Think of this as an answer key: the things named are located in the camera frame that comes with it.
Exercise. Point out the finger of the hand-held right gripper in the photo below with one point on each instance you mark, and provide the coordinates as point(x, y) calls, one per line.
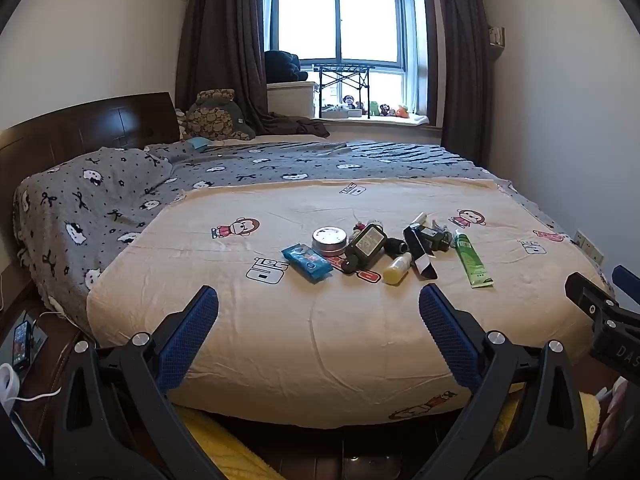
point(585, 292)
point(627, 282)

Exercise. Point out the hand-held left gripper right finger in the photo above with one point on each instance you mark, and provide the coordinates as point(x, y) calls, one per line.
point(445, 330)

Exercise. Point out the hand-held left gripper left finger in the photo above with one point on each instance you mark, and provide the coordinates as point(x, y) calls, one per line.
point(192, 330)

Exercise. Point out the round silver tin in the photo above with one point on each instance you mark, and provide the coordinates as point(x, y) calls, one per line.
point(329, 240)

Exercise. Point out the green tube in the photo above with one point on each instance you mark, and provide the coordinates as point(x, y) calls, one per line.
point(472, 260)

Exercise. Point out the yellow capped white bottle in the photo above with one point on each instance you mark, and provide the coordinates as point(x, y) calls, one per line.
point(397, 269)

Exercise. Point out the cream cartoon printed blanket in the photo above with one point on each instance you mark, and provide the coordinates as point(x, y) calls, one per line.
point(300, 350)

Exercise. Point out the small white tube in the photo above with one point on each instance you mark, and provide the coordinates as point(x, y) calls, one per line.
point(417, 218)

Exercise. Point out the black power adapter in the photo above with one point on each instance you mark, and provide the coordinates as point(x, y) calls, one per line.
point(367, 242)

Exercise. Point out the yellow fluffy rug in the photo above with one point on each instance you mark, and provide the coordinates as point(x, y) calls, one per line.
point(225, 450)

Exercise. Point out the blue wipes packet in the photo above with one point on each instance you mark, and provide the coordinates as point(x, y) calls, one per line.
point(307, 262)

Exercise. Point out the dark wooden nightstand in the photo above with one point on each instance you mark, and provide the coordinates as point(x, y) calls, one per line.
point(50, 375)

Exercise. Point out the grey cat printed blanket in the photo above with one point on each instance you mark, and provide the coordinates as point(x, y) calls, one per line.
point(100, 200)

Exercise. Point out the smartphone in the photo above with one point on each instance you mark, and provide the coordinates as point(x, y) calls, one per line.
point(21, 347)

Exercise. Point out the light blue cloth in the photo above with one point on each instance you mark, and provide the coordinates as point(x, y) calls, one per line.
point(199, 143)

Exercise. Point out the brown patterned plush pillow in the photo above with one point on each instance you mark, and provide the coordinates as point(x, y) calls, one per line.
point(215, 115)

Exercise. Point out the orange plush toy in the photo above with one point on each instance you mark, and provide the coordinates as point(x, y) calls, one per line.
point(403, 111)

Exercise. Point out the dark monkey plush toy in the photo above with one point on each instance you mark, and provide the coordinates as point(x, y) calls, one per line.
point(385, 109)

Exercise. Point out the green frog toy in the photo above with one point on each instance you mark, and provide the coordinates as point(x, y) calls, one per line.
point(374, 108)

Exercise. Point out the dark wooden headboard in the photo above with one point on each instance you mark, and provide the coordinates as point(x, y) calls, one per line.
point(75, 125)

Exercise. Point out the grey monkey plush toy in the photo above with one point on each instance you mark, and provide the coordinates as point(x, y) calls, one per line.
point(348, 102)

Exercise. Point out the dark brown curtain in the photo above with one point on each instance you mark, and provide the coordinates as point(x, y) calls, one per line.
point(465, 60)
point(225, 35)

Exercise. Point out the dark blue plush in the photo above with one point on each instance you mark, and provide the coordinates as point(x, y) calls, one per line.
point(282, 66)

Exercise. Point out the black metal rack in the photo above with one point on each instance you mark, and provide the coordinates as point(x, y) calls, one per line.
point(345, 67)

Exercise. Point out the white framed window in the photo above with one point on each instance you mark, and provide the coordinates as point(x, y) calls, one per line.
point(370, 25)

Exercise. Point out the white wall socket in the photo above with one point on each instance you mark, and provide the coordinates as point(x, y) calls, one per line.
point(590, 246)

